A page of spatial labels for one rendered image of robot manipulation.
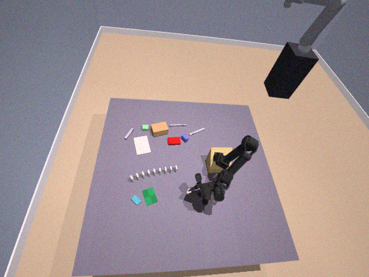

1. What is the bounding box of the red rectangular block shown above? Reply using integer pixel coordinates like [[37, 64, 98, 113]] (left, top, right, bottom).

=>
[[168, 137, 181, 145]]

